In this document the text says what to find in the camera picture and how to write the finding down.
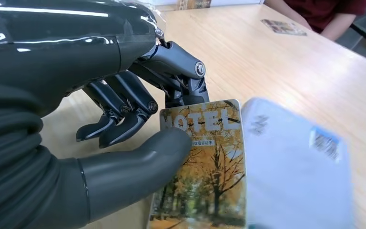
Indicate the hotel autumn trees card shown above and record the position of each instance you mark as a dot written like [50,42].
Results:
[214,177]

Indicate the small brown printed card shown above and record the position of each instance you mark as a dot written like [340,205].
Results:
[194,3]

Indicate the grey white card reader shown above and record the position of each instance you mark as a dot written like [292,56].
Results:
[290,177]

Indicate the person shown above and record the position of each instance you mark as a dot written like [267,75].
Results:
[322,9]

